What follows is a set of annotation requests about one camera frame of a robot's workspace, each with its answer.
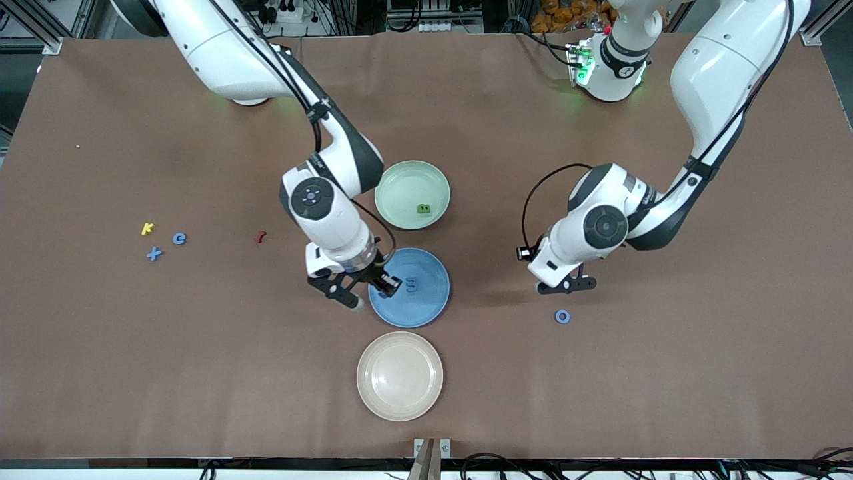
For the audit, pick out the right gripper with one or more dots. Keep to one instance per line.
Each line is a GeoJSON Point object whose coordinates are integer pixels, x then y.
{"type": "Point", "coordinates": [377, 275]}

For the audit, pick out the blue letter E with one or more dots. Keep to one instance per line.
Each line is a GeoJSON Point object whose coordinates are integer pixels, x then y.
{"type": "Point", "coordinates": [412, 285]}

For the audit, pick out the blue letter G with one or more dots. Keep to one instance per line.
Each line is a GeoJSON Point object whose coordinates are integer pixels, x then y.
{"type": "Point", "coordinates": [175, 238]}

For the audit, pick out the blue letter X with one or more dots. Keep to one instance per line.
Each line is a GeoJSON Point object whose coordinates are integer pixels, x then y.
{"type": "Point", "coordinates": [154, 253]}

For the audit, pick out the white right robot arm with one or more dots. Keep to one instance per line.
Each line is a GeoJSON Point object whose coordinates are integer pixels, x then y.
{"type": "Point", "coordinates": [226, 46]}

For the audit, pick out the blue plate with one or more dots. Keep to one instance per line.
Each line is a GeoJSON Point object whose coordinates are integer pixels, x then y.
{"type": "Point", "coordinates": [426, 303]}

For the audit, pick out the blue letter O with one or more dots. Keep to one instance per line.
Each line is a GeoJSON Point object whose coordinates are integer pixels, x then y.
{"type": "Point", "coordinates": [557, 316]}

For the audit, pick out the pale green plate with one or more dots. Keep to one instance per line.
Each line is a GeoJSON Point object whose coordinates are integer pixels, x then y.
{"type": "Point", "coordinates": [400, 193]}

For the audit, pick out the beige plate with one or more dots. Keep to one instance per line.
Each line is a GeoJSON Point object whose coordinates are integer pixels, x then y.
{"type": "Point", "coordinates": [400, 376]}

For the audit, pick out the small red letter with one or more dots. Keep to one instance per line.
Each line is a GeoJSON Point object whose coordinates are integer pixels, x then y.
{"type": "Point", "coordinates": [261, 236]}

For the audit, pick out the yellow letter K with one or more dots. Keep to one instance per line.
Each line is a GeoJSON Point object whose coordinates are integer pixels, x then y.
{"type": "Point", "coordinates": [146, 228]}

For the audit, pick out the orange snack bag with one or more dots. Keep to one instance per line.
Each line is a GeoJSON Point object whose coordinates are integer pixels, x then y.
{"type": "Point", "coordinates": [553, 16]}

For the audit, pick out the white power strip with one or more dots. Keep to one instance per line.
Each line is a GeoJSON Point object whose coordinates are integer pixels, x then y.
{"type": "Point", "coordinates": [440, 26]}
{"type": "Point", "coordinates": [286, 14]}

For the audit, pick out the grey metal table bracket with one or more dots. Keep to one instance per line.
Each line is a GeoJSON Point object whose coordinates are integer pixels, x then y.
{"type": "Point", "coordinates": [420, 446]}

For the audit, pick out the aluminium frame post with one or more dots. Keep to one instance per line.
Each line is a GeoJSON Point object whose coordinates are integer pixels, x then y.
{"type": "Point", "coordinates": [52, 46]}
{"type": "Point", "coordinates": [810, 38]}

